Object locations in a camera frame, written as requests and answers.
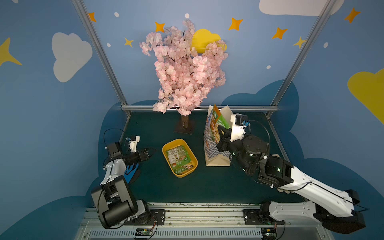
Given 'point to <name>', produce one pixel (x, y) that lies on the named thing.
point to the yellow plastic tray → (174, 143)
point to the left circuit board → (143, 232)
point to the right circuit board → (269, 233)
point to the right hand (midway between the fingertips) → (222, 125)
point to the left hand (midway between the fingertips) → (151, 150)
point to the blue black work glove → (129, 173)
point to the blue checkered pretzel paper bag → (213, 156)
